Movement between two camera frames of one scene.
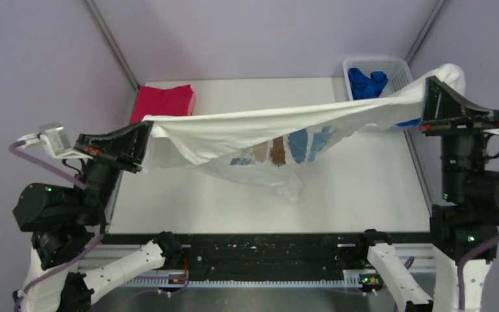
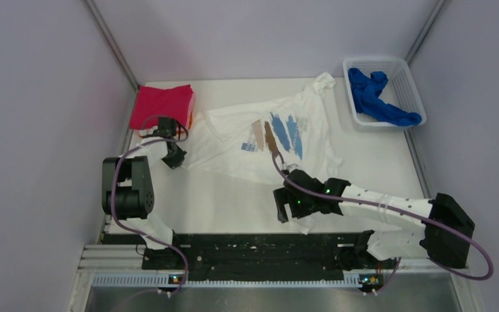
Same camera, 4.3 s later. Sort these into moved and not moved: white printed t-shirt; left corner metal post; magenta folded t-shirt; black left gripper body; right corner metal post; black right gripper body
Moved: black left gripper body; white printed t-shirt; black right gripper body
Not moved: magenta folded t-shirt; left corner metal post; right corner metal post
